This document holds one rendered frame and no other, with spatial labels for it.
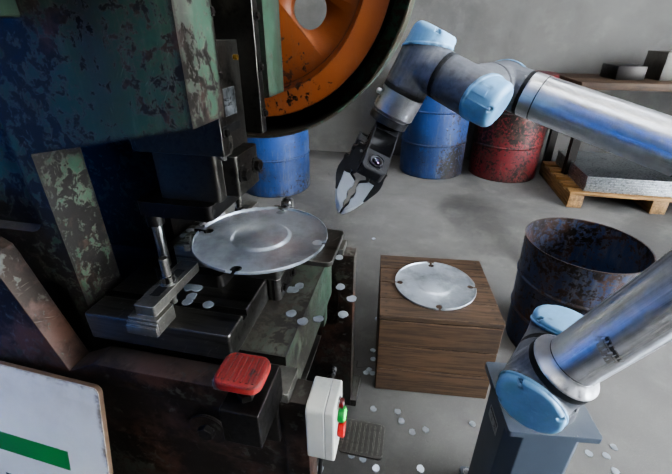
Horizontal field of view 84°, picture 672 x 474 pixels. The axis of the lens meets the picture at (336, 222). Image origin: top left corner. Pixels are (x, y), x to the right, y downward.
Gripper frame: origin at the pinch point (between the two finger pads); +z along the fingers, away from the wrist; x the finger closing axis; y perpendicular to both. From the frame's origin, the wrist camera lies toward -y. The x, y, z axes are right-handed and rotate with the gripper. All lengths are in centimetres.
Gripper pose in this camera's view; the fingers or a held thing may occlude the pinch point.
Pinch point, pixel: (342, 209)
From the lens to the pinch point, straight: 75.0
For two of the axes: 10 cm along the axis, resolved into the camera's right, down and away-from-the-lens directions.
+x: -9.0, -4.3, -0.7
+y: 1.5, -4.5, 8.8
